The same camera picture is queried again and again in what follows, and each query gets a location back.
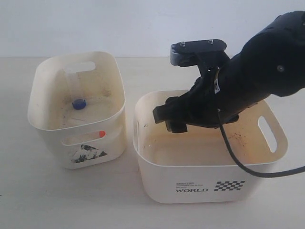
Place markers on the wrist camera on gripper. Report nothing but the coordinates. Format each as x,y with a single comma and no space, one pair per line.
184,54

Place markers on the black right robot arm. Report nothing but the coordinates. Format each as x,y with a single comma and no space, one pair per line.
272,62

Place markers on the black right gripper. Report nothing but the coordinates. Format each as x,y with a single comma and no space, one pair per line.
209,101

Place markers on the blue-capped clear tube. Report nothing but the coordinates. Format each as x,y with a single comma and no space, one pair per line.
74,86

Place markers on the orange-capped clear tube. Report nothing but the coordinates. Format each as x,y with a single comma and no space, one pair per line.
81,121

